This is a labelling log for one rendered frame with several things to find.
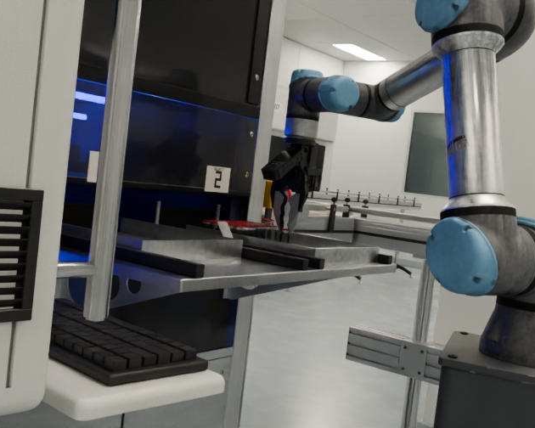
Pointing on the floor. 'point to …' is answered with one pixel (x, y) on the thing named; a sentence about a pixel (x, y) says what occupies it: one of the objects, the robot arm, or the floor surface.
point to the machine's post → (250, 211)
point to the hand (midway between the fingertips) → (284, 226)
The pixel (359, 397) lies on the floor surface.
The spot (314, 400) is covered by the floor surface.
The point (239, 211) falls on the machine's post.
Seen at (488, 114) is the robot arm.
